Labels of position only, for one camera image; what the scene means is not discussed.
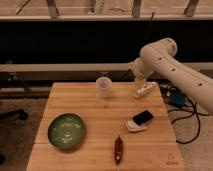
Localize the white ceramic cup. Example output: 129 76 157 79
96 77 112 98

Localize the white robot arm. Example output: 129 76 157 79
129 38 213 115

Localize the green ceramic bowl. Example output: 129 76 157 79
47 113 86 150

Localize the black smartphone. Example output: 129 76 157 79
133 110 153 125

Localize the blue box on floor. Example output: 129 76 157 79
169 91 185 106

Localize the small white dish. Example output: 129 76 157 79
125 120 147 132

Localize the black chair base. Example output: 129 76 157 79
0 109 28 120

